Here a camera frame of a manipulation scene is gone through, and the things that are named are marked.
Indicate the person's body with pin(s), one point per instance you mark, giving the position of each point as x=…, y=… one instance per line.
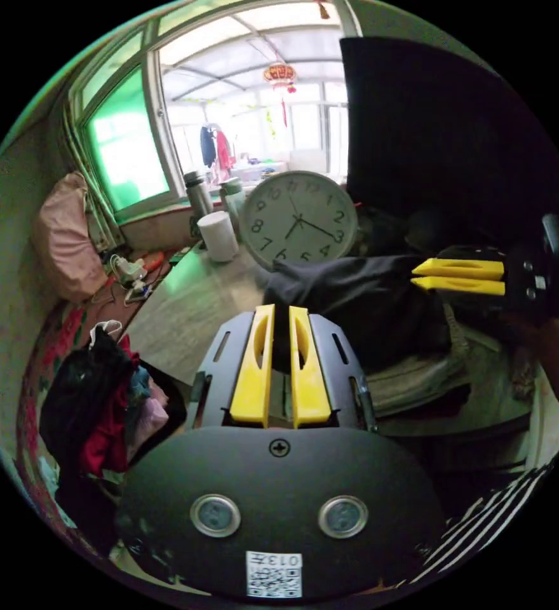
x=489, y=519

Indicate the black t-shirt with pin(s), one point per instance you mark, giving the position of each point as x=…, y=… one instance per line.
x=403, y=152

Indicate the red hanging lantern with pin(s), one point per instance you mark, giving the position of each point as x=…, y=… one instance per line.
x=279, y=75

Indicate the white power strip with chargers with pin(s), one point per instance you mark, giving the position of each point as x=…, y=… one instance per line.
x=129, y=274

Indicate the window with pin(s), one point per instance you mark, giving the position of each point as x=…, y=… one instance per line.
x=127, y=152

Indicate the pile of folded pale clothes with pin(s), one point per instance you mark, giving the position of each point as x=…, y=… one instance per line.
x=413, y=379

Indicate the jar with green lid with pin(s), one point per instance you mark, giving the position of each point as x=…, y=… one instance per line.
x=233, y=197

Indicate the steel thermos flask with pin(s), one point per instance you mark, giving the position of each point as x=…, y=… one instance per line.
x=197, y=193

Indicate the bed with red floral sheet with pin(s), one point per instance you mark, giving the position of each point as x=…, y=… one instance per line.
x=55, y=333

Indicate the person's right hand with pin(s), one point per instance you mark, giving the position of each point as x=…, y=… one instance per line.
x=527, y=329

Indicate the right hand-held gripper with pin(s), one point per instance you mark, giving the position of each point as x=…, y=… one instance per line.
x=520, y=281

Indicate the white paper roll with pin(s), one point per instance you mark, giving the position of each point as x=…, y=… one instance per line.
x=218, y=236

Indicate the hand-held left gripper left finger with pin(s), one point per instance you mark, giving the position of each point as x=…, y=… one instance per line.
x=253, y=376

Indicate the pink pillow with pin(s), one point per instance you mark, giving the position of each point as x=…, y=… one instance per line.
x=65, y=238

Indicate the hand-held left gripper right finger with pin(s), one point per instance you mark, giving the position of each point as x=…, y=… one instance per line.
x=310, y=381

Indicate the white round wall clock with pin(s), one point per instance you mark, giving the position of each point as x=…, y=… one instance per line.
x=298, y=219

